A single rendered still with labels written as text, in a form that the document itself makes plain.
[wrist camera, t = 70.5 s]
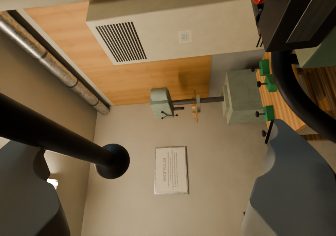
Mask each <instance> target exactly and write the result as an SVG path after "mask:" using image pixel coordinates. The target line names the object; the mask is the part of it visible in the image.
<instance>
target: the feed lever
mask: <svg viewBox="0 0 336 236"><path fill-rule="evenodd" d="M0 138H4V139H7V140H11V141H14V142H18V143H21V144H25V145H29V146H32V147H41V149H43V150H46V151H50V152H54V153H57V154H61V155H64V156H68V157H71V158H75V159H78V160H82V161H86V162H89V163H93V164H94V166H95V170H96V172H97V173H98V174H99V175H100V176H101V177H103V178H105V179H109V180H114V179H117V178H120V177H121V176H123V175H124V174H125V173H126V172H127V170H128V168H129V166H130V155H129V153H128V151H127V150H126V149H125V148H124V147H123V146H121V145H119V144H108V145H105V146H103V147H101V146H99V145H97V144H95V143H93V142H91V141H90V140H88V139H86V138H84V137H82V136H80V135H78V134H77V133H75V132H73V131H71V130H69V129H67V128H65V127H64V126H62V125H60V124H58V123H56V122H54V121H52V120H51V119H49V118H47V117H45V116H43V115H41V114H39V113H38V112H36V111H34V110H32V109H30V108H28V107H26V106H25V105H23V104H21V103H19V102H17V101H15V100H13V99H12V98H10V97H8V96H6V95H4V94H2V93H0Z"/></svg>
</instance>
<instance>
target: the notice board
mask: <svg viewBox="0 0 336 236"><path fill-rule="evenodd" d="M184 194H189V184H188V165H187V147H186V146H174V147H155V175H154V195H184Z"/></svg>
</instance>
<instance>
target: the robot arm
mask: <svg viewBox="0 0 336 236"><path fill-rule="evenodd" d="M265 144H267V147H268V150H267V153H266V156H265V160H264V163H263V166H262V169H263V171H264V175H262V176H260V177H258V178H257V179H256V180H255V183H254V186H253V189H252V193H251V196H250V199H249V202H248V206H247V209H246V213H245V216H244V219H243V223H242V227H241V229H242V233H243V235H244V236H336V173H335V172H334V170H333V169H332V168H331V166H330V165H329V164H328V163H327V161H326V160H325V159H324V158H323V157H322V156H321V155H320V154H319V153H318V151H317V150H316V149H315V148H314V147H313V146H311V145H310V144H309V143H308V142H307V141H306V140H305V139H304V138H303V137H301V136H300V135H299V134H298V133H297V132H296V131H295V130H293V129H292V128H291V127H290V126H289V125H288V124H287V123H286V122H284V121H283V120H281V119H271V123H270V126H269V130H268V133H267V136H266V140H265ZM45 152H46V150H44V149H41V147H40V146H39V147H35V146H30V145H26V144H23V143H19V142H16V141H12V140H11V141H9V142H8V143H7V144H6V145H5V146H4V147H2V148H1V149H0V236H71V231H70V228H69V225H68V221H67V218H66V215H65V212H64V209H63V207H62V204H61V202H60V199H59V197H58V194H57V192H56V189H55V186H54V185H53V184H52V183H50V182H48V179H49V177H50V175H51V172H50V170H49V167H48V164H47V162H46V159H45V157H44V154H45Z"/></svg>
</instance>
